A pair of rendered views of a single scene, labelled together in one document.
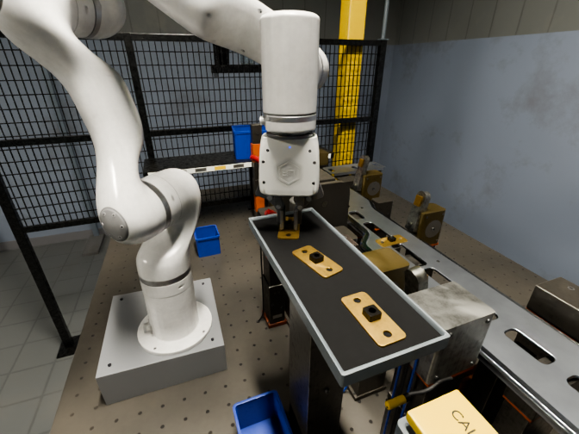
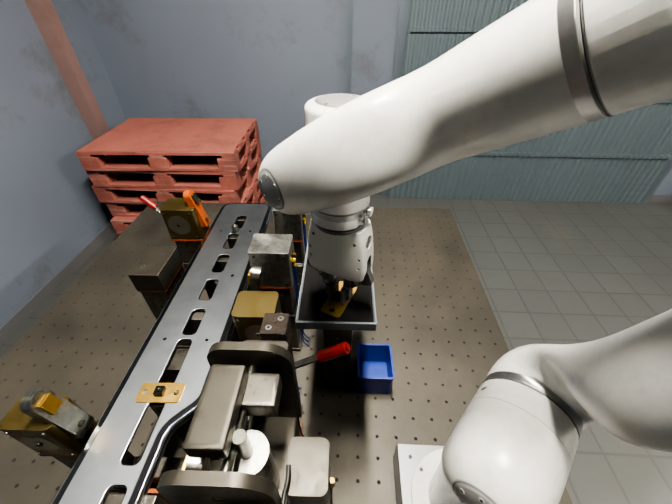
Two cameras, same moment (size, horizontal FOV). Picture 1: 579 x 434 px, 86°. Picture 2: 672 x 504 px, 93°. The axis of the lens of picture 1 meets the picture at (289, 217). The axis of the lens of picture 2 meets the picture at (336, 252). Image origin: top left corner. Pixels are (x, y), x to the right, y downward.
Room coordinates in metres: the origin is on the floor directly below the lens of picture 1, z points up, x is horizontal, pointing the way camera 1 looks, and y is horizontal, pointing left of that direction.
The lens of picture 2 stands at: (0.87, 0.15, 1.60)
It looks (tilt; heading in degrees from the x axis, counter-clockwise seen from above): 40 degrees down; 203
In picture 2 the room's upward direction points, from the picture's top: straight up
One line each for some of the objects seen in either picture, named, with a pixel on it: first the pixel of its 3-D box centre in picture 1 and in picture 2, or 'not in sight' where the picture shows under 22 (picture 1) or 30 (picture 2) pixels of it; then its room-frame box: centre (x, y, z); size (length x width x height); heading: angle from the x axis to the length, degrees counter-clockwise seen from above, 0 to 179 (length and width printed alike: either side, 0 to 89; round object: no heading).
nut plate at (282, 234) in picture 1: (289, 225); (339, 297); (0.51, 0.00, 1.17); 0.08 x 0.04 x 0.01; 177
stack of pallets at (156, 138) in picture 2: not in sight; (190, 182); (-0.81, -1.83, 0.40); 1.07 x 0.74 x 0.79; 110
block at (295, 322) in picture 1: (315, 367); (338, 323); (0.40, -0.05, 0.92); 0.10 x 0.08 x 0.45; 21
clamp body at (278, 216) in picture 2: not in sight; (296, 249); (0.12, -0.32, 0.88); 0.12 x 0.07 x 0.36; 111
